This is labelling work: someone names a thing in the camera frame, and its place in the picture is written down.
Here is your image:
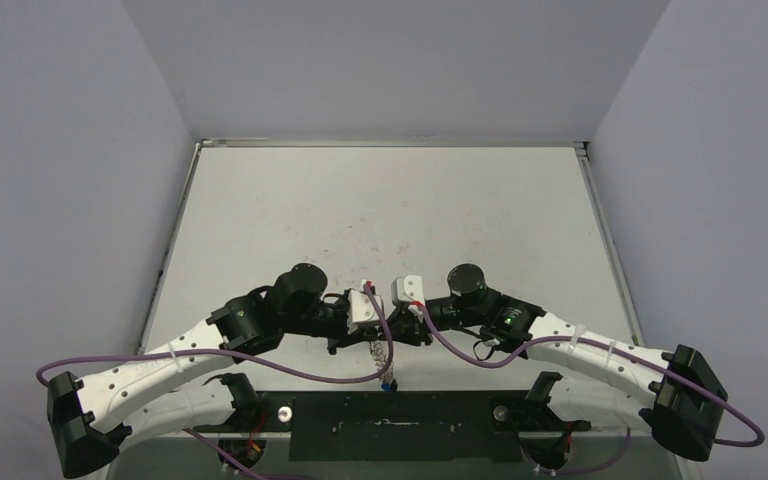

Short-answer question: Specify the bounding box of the metal keyring chain loop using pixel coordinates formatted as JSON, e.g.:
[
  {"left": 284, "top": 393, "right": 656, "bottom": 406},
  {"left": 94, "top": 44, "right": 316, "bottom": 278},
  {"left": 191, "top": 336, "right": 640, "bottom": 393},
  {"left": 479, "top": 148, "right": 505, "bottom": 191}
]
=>
[{"left": 369, "top": 337, "right": 392, "bottom": 383}]

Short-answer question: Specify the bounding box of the key with blue tag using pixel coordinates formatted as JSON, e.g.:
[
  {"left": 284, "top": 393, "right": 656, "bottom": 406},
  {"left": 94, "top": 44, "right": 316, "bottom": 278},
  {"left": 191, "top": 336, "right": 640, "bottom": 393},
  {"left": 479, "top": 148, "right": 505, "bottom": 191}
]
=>
[{"left": 381, "top": 380, "right": 398, "bottom": 392}]

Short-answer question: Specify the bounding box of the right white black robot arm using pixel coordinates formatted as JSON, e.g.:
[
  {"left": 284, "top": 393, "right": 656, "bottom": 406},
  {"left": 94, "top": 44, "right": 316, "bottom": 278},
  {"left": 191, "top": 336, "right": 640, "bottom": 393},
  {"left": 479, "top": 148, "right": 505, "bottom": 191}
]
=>
[{"left": 391, "top": 263, "right": 728, "bottom": 462}]

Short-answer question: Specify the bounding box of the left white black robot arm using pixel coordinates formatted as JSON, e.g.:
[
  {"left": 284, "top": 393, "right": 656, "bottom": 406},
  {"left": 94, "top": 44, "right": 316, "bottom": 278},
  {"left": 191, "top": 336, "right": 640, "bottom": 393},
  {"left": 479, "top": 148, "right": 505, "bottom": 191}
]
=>
[{"left": 37, "top": 263, "right": 394, "bottom": 479}]

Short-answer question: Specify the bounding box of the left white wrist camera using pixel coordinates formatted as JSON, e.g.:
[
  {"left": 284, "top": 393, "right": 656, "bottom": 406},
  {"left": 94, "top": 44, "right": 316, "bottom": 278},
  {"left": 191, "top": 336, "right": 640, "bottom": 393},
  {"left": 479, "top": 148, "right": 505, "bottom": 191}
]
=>
[{"left": 346, "top": 279, "right": 383, "bottom": 334}]

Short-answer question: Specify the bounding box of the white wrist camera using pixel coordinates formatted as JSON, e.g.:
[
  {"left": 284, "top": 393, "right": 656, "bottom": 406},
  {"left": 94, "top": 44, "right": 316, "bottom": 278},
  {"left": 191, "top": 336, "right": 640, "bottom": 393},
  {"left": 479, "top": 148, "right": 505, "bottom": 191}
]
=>
[
  {"left": 391, "top": 274, "right": 426, "bottom": 323},
  {"left": 346, "top": 279, "right": 383, "bottom": 334}
]

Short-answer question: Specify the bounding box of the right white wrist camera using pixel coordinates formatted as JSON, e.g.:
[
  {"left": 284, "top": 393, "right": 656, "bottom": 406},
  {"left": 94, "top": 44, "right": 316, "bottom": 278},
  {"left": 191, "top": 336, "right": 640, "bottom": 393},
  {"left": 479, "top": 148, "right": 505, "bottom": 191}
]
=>
[{"left": 391, "top": 274, "right": 426, "bottom": 323}]

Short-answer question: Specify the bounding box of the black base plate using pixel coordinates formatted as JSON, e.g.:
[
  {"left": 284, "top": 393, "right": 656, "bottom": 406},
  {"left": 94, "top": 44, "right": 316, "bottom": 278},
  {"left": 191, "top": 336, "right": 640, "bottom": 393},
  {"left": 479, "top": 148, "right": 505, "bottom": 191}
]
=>
[{"left": 198, "top": 390, "right": 591, "bottom": 463}]

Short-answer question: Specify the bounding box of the aluminium frame rail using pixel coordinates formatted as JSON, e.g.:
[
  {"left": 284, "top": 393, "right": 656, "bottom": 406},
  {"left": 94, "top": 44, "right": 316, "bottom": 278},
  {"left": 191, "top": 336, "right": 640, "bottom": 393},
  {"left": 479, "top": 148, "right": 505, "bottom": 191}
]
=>
[{"left": 97, "top": 390, "right": 695, "bottom": 440}]

